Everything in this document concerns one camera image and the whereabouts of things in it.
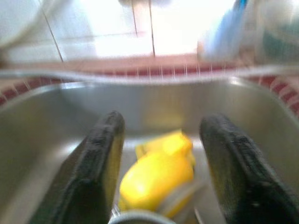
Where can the clear toothbrush cup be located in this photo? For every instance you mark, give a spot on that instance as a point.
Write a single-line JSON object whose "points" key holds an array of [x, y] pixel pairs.
{"points": [[224, 35]]}

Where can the stainless steel plate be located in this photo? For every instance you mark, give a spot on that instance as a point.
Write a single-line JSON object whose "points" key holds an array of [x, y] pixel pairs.
{"points": [[140, 219]]}

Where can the stainless steel sink basin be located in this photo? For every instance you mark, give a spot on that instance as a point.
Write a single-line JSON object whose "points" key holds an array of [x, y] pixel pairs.
{"points": [[46, 121]]}

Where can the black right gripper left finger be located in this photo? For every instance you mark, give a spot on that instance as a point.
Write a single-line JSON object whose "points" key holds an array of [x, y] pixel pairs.
{"points": [[86, 186]]}

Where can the yellow plastic bowl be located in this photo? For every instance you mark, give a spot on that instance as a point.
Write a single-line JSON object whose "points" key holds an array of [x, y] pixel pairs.
{"points": [[154, 182]]}

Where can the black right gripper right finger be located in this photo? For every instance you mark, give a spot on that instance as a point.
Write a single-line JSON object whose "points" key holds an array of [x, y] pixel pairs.
{"points": [[243, 186]]}

